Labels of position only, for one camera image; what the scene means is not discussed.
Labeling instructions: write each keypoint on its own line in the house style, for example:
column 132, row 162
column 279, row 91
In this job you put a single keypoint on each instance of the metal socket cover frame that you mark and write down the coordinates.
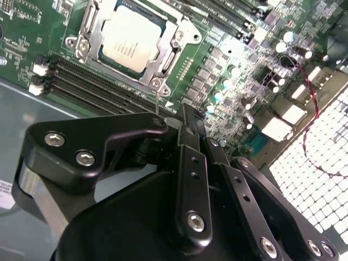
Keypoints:
column 96, row 40

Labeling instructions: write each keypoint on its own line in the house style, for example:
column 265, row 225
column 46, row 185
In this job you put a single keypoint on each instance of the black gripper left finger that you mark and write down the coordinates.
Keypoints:
column 68, row 141

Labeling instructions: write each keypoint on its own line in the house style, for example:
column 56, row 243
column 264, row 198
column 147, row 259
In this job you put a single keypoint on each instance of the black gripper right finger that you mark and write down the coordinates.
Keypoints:
column 244, row 190

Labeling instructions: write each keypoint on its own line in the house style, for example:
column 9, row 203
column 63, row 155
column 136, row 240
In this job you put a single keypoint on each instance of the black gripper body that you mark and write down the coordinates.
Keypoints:
column 122, row 225

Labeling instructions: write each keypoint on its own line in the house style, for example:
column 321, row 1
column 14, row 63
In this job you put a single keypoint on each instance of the silver CPU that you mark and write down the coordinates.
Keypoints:
column 130, row 38

